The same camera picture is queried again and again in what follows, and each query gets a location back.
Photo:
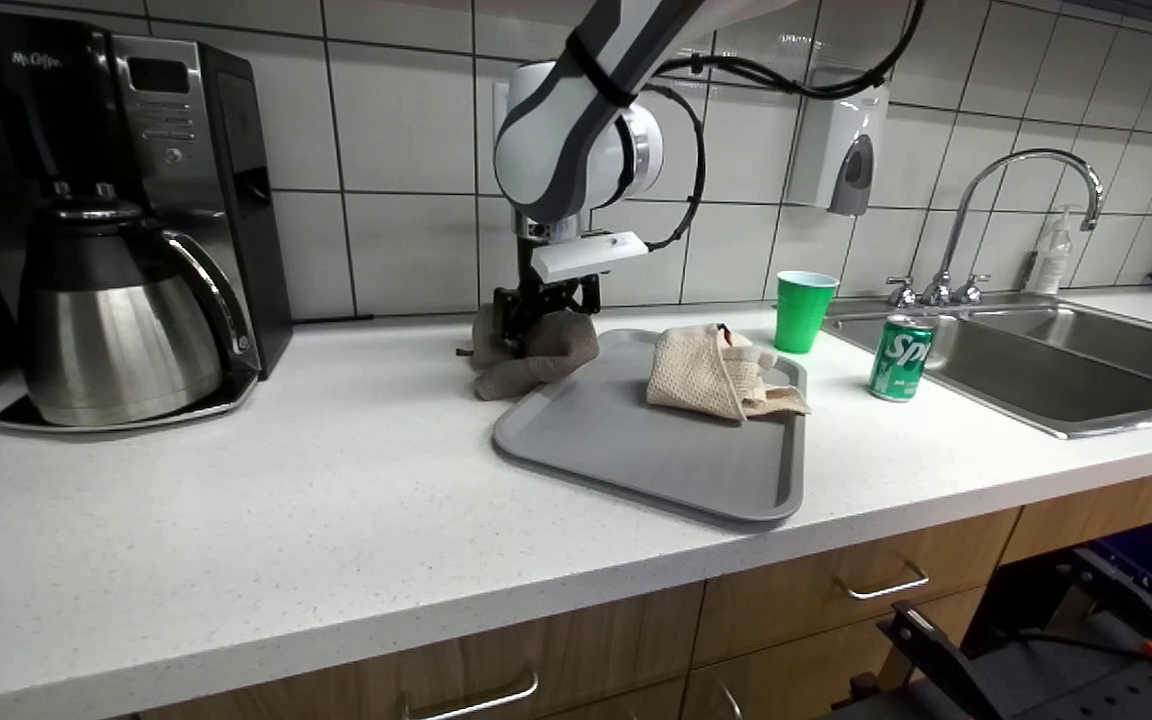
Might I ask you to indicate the grey plastic tray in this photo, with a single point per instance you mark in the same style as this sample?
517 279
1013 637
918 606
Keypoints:
657 452

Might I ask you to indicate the green Sprite can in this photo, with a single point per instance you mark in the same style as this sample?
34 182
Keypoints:
903 360

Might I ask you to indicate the brown towel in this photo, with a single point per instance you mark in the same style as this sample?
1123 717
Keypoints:
536 367

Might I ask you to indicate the wooden lower cabinet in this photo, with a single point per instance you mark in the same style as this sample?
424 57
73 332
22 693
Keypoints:
601 652

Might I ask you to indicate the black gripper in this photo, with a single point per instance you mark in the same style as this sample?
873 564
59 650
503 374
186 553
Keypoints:
542 301

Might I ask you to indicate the black metal cart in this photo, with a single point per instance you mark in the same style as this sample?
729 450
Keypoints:
1083 641

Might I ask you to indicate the cream white towel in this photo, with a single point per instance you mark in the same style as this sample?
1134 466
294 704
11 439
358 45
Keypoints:
717 374

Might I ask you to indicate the stainless steel carafe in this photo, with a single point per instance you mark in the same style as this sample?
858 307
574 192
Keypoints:
116 341

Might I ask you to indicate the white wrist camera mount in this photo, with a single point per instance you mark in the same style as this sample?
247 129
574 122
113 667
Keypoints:
591 255

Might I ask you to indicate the chrome faucet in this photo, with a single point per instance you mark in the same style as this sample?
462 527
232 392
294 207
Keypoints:
1000 166

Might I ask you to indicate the green plastic cup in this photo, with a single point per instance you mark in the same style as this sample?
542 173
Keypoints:
807 313

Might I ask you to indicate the stainless steel sink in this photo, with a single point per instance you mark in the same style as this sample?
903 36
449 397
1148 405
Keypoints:
1083 367

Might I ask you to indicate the black coffee maker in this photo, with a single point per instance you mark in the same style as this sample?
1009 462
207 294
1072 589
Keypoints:
220 173

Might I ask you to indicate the white dish soap bottle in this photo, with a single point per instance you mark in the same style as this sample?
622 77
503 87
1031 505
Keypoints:
1050 261

